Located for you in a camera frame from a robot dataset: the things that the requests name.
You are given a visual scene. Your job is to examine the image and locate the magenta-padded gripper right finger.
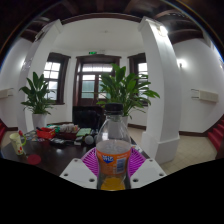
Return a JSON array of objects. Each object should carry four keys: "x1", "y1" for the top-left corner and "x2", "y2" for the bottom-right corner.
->
[{"x1": 129, "y1": 147, "x2": 167, "y2": 190}]

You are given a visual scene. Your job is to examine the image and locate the flat round red coaster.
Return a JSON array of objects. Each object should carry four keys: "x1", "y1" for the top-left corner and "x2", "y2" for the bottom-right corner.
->
[{"x1": 26, "y1": 153, "x2": 43, "y2": 166}]

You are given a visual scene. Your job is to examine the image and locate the dark wooden double door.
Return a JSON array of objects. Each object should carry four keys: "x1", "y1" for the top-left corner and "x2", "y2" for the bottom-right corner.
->
[{"x1": 73, "y1": 54, "x2": 122, "y2": 108}]

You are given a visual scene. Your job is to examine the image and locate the grey round headphones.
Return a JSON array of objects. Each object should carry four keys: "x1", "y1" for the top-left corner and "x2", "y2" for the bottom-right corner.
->
[{"x1": 83, "y1": 134, "x2": 99, "y2": 145}]

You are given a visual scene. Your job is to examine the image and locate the red carpeted staircase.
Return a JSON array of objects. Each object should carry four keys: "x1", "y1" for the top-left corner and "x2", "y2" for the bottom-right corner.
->
[
  {"x1": 207, "y1": 114, "x2": 224, "y2": 153},
  {"x1": 0, "y1": 119, "x2": 8, "y2": 141}
]

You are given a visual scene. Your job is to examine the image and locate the orange drink plastic bottle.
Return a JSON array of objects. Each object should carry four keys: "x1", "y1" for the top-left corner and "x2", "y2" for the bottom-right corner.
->
[{"x1": 95, "y1": 103, "x2": 133, "y2": 192}]

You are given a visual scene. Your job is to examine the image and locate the green flat pad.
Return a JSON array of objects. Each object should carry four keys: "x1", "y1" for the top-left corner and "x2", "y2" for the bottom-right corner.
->
[{"x1": 76, "y1": 127, "x2": 93, "y2": 138}]

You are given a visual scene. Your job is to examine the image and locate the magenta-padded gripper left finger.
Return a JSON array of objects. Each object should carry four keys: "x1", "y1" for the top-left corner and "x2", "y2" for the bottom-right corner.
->
[{"x1": 59, "y1": 147, "x2": 99, "y2": 190}]

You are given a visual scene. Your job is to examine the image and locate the pale yellow printed mug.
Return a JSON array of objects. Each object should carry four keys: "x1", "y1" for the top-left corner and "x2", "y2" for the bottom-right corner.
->
[{"x1": 9, "y1": 130, "x2": 28, "y2": 156}]

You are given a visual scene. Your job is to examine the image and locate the flat black device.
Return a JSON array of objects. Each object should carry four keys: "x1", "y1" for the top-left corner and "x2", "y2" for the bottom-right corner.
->
[{"x1": 49, "y1": 138, "x2": 67, "y2": 146}]

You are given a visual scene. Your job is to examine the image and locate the black chair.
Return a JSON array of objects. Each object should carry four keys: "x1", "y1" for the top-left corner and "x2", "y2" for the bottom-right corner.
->
[{"x1": 72, "y1": 105, "x2": 105, "y2": 129}]

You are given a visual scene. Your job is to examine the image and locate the red plastic box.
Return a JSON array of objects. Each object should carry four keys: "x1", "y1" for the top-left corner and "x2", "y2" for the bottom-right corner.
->
[{"x1": 35, "y1": 126, "x2": 57, "y2": 140}]

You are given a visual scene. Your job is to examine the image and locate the potted green leafy plant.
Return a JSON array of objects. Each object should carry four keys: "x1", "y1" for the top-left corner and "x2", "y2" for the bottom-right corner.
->
[
  {"x1": 18, "y1": 71, "x2": 58, "y2": 129},
  {"x1": 96, "y1": 63, "x2": 161, "y2": 126}
]

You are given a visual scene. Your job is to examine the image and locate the dark framed window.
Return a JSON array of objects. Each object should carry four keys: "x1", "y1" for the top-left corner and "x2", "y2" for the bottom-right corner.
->
[
  {"x1": 43, "y1": 52, "x2": 71, "y2": 105},
  {"x1": 128, "y1": 52, "x2": 149, "y2": 101}
]

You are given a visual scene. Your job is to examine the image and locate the glowing wall lamp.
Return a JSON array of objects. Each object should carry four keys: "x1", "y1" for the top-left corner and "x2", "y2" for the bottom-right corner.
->
[{"x1": 176, "y1": 58, "x2": 188, "y2": 69}]

